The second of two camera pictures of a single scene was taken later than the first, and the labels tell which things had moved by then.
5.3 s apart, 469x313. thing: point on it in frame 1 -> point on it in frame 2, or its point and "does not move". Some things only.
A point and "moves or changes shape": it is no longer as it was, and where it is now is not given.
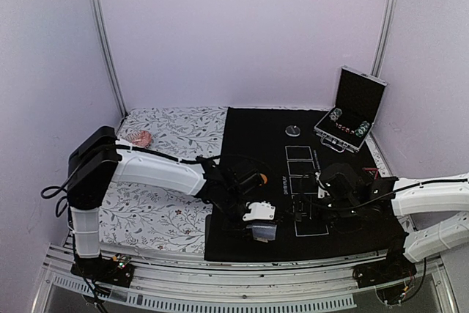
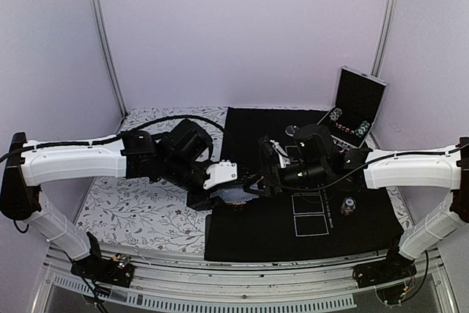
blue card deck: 263,233 moves or changes shape
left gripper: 237,229 -> 195,201
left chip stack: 335,113 does not move
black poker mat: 283,141 does not move
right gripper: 300,200 -> 261,193
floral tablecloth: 139,218 does not move
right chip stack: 360,131 does not move
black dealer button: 292,130 does not move
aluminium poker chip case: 348,124 does not move
